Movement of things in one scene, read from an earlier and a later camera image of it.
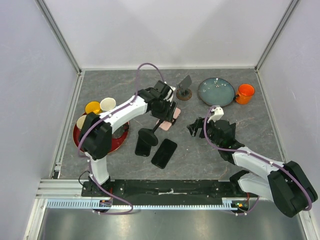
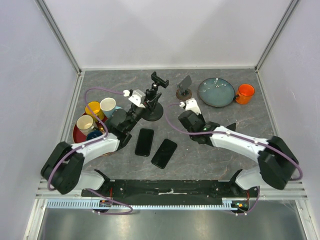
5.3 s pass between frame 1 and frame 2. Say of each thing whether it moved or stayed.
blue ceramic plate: stayed
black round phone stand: moved
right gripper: moved
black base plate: stayed
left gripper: moved
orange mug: stayed
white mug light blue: stayed
